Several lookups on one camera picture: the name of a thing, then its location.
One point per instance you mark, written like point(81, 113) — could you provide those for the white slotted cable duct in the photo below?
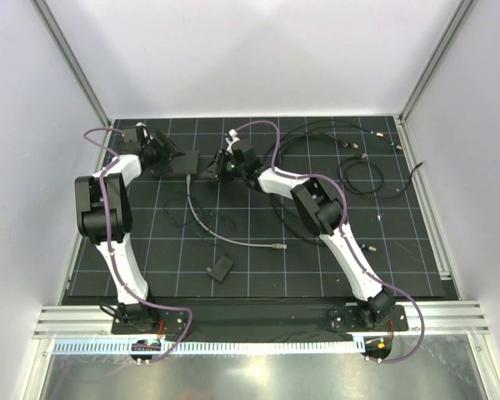
point(134, 347)

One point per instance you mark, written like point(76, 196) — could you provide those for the aluminium corner post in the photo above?
point(451, 30)
point(64, 48)

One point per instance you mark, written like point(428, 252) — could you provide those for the left aluminium corner post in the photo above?
point(64, 48)

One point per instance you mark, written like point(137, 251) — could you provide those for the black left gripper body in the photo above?
point(158, 156)

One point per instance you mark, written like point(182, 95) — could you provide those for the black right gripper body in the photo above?
point(228, 168)

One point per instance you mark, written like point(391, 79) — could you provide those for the black network switch box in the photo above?
point(181, 166)

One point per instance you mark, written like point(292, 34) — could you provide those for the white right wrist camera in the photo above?
point(231, 138)

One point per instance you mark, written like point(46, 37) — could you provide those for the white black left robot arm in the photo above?
point(104, 215)

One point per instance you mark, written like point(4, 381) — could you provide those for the aluminium front frame rail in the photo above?
point(431, 318)

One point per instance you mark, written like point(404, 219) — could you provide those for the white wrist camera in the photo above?
point(142, 130)
point(231, 138)

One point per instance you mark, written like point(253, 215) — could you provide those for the right aluminium corner post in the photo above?
point(451, 30)

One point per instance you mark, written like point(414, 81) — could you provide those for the black grid mat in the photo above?
point(180, 232)

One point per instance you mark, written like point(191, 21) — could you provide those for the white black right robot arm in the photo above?
point(322, 207)

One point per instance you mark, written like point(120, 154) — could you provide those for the thick black cable lifted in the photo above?
point(346, 129)

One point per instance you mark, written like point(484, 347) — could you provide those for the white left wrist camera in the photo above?
point(142, 130)

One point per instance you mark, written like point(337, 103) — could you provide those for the black ethernet cable pulled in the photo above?
point(313, 143)

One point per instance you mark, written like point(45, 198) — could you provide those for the small black adapter box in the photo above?
point(220, 269)

